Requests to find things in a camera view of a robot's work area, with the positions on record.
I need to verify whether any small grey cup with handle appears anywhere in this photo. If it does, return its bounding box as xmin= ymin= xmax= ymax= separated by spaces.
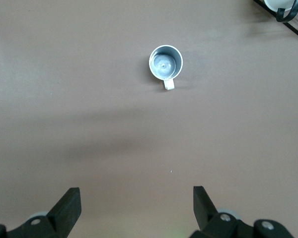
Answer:
xmin=149 ymin=45 xmax=184 ymax=91

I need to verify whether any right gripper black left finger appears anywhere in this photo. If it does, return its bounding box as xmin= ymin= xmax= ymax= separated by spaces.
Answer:
xmin=0 ymin=187 xmax=82 ymax=238

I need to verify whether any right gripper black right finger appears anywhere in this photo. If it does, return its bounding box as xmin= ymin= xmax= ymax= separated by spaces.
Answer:
xmin=190 ymin=185 xmax=295 ymax=238

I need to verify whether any black wire rack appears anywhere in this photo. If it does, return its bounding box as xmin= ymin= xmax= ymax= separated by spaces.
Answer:
xmin=253 ymin=0 xmax=298 ymax=44

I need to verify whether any white bowl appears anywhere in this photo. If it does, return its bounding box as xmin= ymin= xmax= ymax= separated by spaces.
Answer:
xmin=263 ymin=0 xmax=295 ymax=12

